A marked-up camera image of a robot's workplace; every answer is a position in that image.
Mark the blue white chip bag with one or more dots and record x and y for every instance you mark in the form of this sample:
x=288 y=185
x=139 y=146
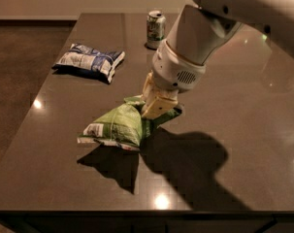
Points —
x=90 y=62

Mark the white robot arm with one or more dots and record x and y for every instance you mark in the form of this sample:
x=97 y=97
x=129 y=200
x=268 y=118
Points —
x=200 y=29

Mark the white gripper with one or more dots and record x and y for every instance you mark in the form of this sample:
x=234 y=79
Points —
x=173 y=69

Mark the green white soda can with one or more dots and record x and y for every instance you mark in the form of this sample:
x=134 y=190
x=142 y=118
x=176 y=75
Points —
x=156 y=23

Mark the green jalapeno chip bag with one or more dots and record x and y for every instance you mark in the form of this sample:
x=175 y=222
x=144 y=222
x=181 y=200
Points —
x=123 y=126

